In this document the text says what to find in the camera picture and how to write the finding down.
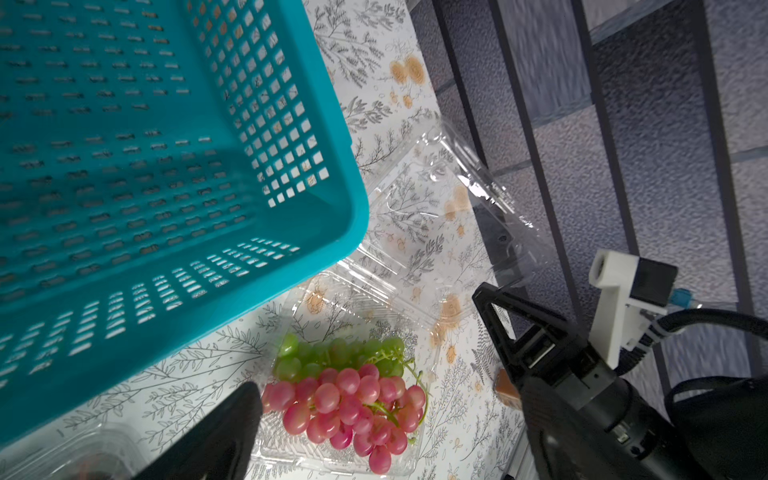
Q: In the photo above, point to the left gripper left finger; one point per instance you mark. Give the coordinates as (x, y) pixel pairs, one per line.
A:
(219, 446)

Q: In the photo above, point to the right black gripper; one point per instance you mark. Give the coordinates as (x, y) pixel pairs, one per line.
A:
(533, 341)

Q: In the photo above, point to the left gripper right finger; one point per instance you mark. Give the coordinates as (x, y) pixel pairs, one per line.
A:
(565, 445)

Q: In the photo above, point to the green grape bunch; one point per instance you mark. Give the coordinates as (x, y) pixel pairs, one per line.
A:
(297, 359)

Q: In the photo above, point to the clear clamshell container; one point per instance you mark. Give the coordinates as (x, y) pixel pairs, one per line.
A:
(103, 451)

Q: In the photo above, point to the clear plastic container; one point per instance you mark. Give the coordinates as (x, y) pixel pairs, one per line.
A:
(440, 226)

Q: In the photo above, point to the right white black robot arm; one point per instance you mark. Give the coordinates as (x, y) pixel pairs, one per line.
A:
(722, 421)

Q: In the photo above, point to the amber spice jar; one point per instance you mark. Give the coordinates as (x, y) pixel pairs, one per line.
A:
(506, 391)

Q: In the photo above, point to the teal plastic basket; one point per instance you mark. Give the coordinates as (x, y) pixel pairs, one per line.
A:
(166, 167)

